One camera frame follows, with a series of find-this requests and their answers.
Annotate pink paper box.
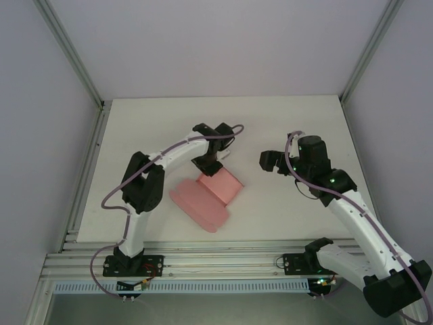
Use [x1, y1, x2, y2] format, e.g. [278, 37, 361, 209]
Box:
[168, 169, 246, 234]

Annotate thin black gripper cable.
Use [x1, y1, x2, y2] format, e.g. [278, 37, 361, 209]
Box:
[293, 178, 324, 201]

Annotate aluminium front frame rail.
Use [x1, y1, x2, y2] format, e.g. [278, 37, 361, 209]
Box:
[42, 238, 373, 282]

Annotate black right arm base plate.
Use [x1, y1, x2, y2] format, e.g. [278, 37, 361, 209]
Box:
[281, 252, 339, 276]

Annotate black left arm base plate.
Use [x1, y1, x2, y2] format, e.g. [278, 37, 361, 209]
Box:
[102, 253, 166, 278]

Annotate aluminium frame post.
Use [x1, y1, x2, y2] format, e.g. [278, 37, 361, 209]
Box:
[33, 0, 106, 108]
[340, 0, 405, 104]

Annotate light blue slotted cable duct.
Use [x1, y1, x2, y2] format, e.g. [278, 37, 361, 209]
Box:
[53, 278, 311, 295]

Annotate aluminium side frame rail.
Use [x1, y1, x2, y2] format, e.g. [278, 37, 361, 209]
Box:
[60, 100, 111, 252]

